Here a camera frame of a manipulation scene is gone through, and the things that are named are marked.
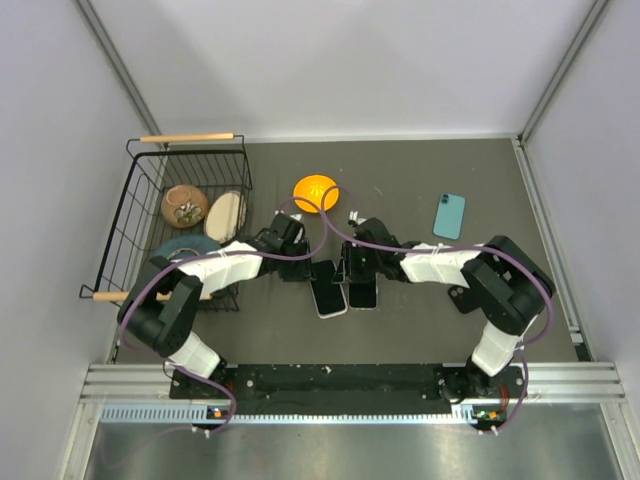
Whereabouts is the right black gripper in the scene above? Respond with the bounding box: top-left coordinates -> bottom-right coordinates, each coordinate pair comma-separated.
332,241 -> 382,284

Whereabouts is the beige phone case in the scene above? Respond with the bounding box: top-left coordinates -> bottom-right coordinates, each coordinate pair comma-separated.
309,259 -> 350,320

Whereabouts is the clear transparent phone case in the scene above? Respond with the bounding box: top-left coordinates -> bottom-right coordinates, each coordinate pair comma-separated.
347,280 -> 379,312

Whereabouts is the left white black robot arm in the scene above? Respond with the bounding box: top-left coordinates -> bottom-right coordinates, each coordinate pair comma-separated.
117,212 -> 311,397

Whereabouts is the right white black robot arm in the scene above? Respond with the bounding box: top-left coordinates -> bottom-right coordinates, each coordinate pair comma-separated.
337,211 -> 556,403

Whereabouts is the teal phone case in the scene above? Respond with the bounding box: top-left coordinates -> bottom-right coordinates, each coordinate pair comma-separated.
433,193 -> 466,240

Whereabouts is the black phone case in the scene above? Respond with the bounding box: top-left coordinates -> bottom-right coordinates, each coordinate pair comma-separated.
447,286 -> 478,315

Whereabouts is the orange bowl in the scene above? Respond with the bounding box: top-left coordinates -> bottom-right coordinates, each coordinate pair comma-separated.
293,174 -> 340,214

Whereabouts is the beige oval plate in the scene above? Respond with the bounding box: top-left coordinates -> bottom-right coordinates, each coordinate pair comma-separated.
204,190 -> 247,244

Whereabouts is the blue grey ceramic bowl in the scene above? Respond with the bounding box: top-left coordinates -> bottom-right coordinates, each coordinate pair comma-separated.
150,234 -> 221,261

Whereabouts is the brown ceramic vase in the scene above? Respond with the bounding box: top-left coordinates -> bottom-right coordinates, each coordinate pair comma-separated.
161,184 -> 209,229

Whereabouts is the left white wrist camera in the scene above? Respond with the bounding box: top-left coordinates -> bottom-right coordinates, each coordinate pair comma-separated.
289,214 -> 305,235

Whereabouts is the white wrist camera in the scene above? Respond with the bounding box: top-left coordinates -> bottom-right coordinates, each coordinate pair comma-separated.
289,214 -> 305,235
348,210 -> 367,228

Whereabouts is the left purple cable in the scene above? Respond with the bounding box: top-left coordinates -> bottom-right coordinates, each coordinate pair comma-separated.
99,197 -> 331,471

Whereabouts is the purple cable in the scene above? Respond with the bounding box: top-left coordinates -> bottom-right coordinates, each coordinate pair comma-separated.
99,197 -> 331,471
322,185 -> 556,436

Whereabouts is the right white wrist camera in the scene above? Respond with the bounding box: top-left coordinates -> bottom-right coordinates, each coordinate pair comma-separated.
348,210 -> 367,228

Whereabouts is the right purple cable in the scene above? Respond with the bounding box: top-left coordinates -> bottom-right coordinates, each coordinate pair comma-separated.
322,185 -> 556,436

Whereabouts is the black wire basket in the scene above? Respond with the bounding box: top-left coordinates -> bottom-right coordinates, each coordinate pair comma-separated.
79,133 -> 252,300

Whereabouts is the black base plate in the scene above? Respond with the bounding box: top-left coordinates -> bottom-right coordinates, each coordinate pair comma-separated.
169,363 -> 526,404

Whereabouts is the grey cable duct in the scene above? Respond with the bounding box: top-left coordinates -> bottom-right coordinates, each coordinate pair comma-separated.
100,404 -> 479,425

